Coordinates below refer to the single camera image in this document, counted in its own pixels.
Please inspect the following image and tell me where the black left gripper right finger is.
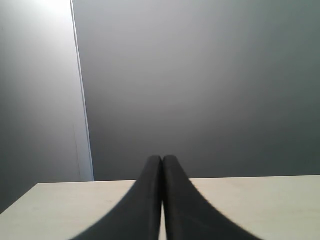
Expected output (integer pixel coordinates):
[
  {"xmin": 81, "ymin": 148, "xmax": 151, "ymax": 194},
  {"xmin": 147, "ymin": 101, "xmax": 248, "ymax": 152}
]
[{"xmin": 162, "ymin": 155, "xmax": 251, "ymax": 240}]

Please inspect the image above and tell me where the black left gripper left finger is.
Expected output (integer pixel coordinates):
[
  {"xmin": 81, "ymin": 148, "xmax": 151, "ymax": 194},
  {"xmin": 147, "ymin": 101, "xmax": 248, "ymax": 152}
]
[{"xmin": 74, "ymin": 155, "xmax": 162, "ymax": 240}]

